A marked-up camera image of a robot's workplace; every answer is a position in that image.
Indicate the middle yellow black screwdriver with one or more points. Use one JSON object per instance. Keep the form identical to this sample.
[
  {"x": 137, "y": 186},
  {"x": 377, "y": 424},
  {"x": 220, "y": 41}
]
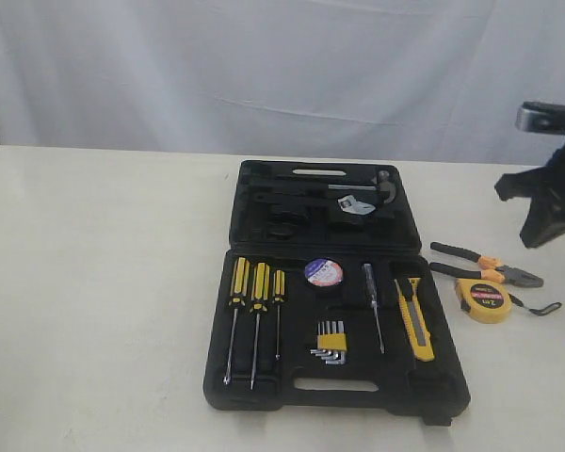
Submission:
[{"x": 258, "y": 306}]

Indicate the adjustable wrench with label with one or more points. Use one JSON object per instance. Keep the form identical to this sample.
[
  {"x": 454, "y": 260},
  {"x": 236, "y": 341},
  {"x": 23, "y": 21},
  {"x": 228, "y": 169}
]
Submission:
[{"x": 350, "y": 205}]

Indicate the pliers black orange handles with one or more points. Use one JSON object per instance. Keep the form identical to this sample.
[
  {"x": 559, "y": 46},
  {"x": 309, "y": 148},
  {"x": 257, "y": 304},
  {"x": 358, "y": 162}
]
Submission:
[{"x": 489, "y": 268}]

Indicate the hex key set yellow holder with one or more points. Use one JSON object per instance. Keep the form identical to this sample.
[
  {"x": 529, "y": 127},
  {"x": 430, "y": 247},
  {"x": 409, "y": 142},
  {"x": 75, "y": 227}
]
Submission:
[{"x": 331, "y": 342}]

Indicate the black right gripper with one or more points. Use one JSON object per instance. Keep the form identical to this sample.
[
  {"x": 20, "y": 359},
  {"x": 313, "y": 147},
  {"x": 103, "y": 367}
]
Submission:
[{"x": 544, "y": 186}]

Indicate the small yellow black screwdriver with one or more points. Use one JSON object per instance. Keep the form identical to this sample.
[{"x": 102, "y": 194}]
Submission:
[{"x": 278, "y": 299}]

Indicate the yellow tape measure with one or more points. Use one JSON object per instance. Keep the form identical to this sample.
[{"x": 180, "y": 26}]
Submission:
[{"x": 490, "y": 303}]

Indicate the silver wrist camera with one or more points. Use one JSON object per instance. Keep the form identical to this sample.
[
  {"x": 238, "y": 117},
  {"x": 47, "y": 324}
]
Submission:
[{"x": 541, "y": 118}]

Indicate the yellow black utility knife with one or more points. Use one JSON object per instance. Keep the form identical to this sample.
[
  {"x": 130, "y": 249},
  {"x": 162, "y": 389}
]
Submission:
[{"x": 413, "y": 318}]

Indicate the black electrical tape roll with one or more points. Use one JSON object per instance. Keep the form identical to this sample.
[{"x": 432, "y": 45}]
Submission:
[{"x": 324, "y": 276}]

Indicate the claw hammer steel head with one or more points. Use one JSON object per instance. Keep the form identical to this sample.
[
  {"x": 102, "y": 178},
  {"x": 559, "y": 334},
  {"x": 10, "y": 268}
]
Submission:
[{"x": 381, "y": 183}]

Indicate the white backdrop curtain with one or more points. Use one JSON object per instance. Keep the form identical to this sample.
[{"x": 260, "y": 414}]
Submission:
[{"x": 398, "y": 80}]

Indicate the large yellow black screwdriver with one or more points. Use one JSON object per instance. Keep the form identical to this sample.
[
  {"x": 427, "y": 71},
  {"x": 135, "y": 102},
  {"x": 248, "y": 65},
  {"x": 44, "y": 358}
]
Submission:
[{"x": 238, "y": 295}]

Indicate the black plastic tool case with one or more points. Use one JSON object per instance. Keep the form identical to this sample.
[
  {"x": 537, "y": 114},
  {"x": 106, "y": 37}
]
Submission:
[{"x": 284, "y": 215}]

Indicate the clear handle tester screwdriver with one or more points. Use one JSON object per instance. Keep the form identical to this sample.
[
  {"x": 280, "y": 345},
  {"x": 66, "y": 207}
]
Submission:
[{"x": 372, "y": 292}]

